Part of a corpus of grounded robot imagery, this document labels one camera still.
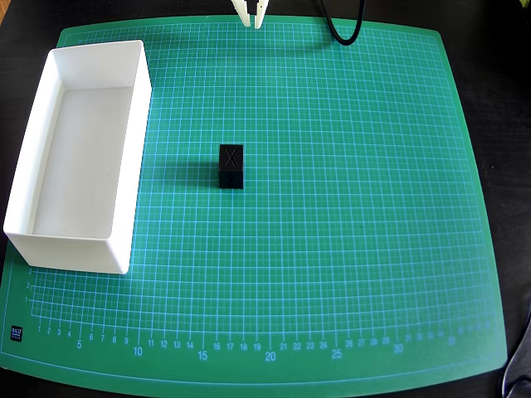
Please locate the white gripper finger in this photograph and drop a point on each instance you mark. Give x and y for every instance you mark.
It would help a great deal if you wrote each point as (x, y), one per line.
(262, 11)
(242, 11)

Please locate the black cube with letters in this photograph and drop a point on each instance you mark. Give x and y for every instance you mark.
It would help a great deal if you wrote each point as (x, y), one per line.
(231, 166)

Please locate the white rectangular plastic bin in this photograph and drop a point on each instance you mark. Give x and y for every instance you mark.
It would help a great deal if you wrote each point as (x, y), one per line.
(83, 157)

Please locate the green cutting mat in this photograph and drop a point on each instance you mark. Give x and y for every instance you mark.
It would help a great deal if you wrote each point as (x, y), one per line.
(332, 207)

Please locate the yellow green object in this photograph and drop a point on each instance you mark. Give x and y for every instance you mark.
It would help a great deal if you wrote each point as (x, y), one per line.
(526, 3)

